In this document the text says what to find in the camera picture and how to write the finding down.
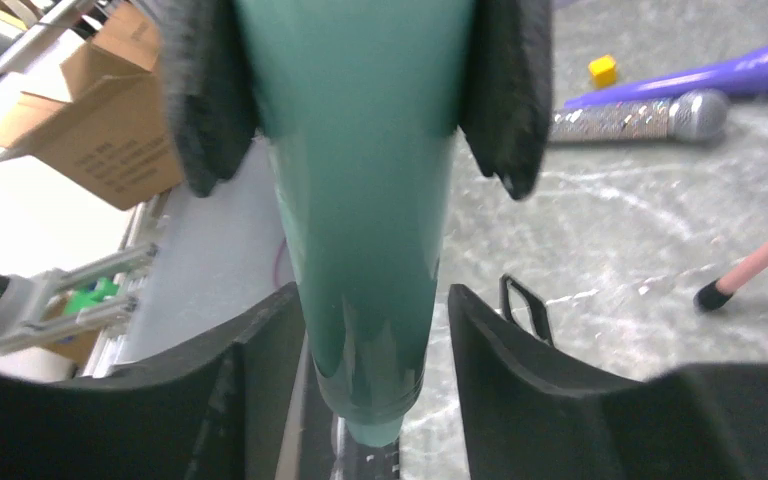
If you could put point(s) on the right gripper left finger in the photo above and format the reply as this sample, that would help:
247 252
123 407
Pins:
212 407

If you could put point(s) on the teal toy microphone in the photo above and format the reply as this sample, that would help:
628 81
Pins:
359 102

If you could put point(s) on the silver glitter microphone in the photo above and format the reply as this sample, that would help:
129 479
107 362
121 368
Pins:
694 117

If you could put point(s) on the pink music stand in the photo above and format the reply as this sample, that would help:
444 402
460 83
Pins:
716 294

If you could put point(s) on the cardboard box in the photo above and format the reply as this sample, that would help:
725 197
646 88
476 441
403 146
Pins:
110 137

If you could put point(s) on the aluminium bracket with green part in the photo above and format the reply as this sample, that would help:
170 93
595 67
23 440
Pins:
57 304

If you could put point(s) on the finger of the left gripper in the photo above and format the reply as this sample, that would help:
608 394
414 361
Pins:
207 85
507 100

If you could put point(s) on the purple toy microphone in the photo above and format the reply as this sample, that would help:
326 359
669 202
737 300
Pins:
743 76

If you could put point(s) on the yellow cube near left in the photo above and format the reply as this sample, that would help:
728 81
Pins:
603 72

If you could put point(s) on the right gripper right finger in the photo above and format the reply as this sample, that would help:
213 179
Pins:
531 411

